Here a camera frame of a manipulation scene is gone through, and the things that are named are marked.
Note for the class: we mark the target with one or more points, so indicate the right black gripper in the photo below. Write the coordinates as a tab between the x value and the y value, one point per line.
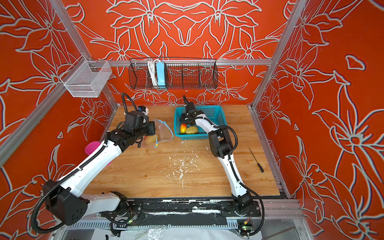
182	118

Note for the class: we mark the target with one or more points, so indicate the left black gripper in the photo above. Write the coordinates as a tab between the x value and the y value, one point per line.
151	125

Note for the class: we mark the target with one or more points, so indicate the yellow-green pear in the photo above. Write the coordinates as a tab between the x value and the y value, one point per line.
151	139

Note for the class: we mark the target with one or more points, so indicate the clear zip top bag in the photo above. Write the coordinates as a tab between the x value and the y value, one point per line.
164	133

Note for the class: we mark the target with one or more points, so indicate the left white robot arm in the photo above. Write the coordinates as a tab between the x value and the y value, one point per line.
65	197

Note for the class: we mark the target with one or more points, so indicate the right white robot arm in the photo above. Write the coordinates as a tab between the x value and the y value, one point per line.
223	142

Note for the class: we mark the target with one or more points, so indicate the red yellow mango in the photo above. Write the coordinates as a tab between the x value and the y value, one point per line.
183	128

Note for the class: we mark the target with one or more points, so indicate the yellow potato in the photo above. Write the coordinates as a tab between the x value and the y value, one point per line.
191	130

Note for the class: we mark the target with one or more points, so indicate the teal plastic basket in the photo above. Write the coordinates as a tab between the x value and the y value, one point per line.
214	113

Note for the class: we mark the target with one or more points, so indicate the pink plastic cup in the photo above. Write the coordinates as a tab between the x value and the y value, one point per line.
93	148

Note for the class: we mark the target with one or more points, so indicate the light blue box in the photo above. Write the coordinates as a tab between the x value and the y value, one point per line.
160	67

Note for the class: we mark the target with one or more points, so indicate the black screwdriver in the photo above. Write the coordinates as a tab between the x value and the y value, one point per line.
258	164

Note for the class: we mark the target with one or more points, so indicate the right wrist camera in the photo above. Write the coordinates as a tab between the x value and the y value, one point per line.
189	105

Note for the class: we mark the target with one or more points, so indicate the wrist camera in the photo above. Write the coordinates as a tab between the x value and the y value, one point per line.
136	119
189	105

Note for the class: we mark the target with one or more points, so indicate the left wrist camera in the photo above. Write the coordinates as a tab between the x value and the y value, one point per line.
136	119

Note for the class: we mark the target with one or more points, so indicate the black wire wall basket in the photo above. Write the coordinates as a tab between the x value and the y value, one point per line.
180	73

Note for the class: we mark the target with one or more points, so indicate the clear plastic wall bin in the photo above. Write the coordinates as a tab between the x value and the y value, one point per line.
87	78

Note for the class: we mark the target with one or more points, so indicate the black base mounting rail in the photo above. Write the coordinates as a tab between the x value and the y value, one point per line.
223	207

